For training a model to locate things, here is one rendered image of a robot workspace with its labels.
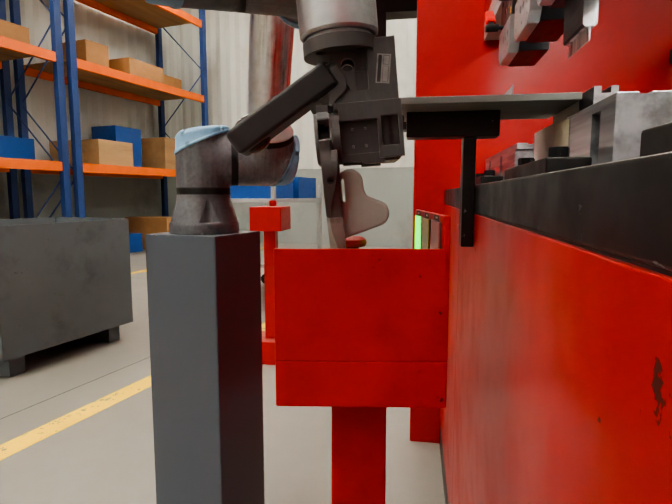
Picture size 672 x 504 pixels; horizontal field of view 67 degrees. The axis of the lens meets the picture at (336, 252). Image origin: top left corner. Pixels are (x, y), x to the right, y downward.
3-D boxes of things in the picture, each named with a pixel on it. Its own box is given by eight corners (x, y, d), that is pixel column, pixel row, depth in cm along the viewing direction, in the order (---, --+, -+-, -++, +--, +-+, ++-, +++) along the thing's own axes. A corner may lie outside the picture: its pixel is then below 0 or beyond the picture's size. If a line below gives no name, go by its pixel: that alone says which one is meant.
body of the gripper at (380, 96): (406, 163, 46) (396, 24, 44) (311, 171, 46) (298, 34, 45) (397, 167, 53) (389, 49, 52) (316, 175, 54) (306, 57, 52)
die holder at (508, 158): (484, 189, 159) (485, 159, 158) (504, 189, 158) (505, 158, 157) (515, 187, 110) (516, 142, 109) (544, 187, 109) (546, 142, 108)
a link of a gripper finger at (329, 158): (342, 217, 46) (334, 118, 45) (325, 218, 46) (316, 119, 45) (343, 215, 50) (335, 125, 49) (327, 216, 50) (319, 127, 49)
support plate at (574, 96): (396, 122, 92) (396, 116, 92) (548, 118, 88) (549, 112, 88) (391, 104, 74) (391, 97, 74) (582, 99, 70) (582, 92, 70)
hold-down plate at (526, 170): (503, 185, 92) (504, 169, 92) (534, 185, 91) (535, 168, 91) (545, 181, 63) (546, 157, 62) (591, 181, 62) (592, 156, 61)
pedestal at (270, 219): (255, 351, 279) (253, 200, 269) (300, 353, 275) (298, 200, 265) (243, 363, 259) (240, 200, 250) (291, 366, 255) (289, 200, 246)
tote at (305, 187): (267, 198, 480) (267, 178, 478) (315, 198, 462) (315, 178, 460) (247, 198, 447) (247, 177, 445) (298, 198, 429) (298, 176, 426)
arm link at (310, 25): (291, -17, 44) (300, 16, 52) (296, 37, 45) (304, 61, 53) (377, -26, 44) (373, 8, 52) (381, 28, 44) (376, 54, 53)
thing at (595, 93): (552, 129, 86) (553, 110, 86) (571, 128, 86) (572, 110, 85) (593, 109, 66) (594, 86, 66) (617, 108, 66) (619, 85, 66)
